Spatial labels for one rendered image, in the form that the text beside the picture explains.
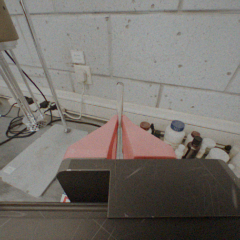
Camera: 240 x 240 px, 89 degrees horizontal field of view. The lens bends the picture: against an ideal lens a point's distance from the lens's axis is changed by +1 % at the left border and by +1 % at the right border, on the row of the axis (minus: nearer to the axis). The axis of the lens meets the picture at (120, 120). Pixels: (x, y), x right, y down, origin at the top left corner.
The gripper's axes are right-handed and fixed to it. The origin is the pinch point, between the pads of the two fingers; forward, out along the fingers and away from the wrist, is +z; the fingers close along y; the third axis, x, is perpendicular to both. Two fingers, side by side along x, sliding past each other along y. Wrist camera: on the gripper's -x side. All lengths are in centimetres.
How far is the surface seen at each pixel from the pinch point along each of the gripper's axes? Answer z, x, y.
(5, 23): 22.1, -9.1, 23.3
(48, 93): 56, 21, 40
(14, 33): 23.3, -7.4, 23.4
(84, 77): 49, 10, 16
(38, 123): 21.5, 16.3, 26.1
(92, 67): 49, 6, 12
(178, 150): 19.4, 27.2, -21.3
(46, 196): 6.8, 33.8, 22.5
